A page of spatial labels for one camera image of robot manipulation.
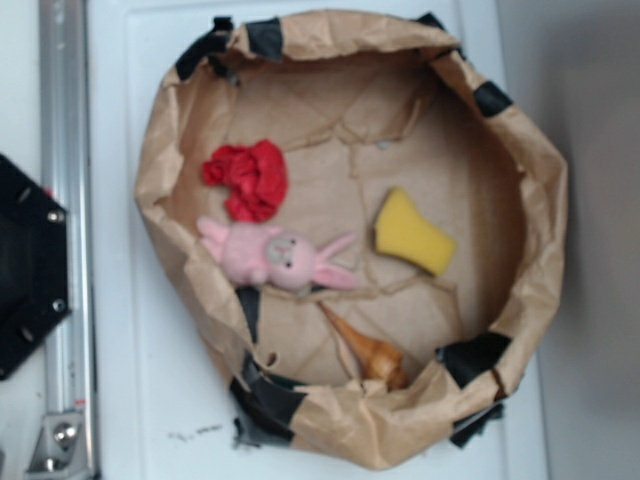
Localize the red crumpled cloth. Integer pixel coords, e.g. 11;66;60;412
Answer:
201;140;289;223

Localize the yellow sponge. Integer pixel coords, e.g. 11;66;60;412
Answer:
374;187;457;276

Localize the brown spiral seashell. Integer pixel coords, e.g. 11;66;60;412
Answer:
317;302;409;391

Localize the pink plush bunny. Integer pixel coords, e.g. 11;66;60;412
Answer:
196;216;358;291

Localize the brown paper bin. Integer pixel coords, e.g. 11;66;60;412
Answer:
135;10;567;470

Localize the metal corner bracket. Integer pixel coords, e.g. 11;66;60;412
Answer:
24;411;101;480

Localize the aluminium extrusion rail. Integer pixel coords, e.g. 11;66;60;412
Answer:
38;1;97;416

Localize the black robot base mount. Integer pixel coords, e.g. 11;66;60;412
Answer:
1;156;70;381

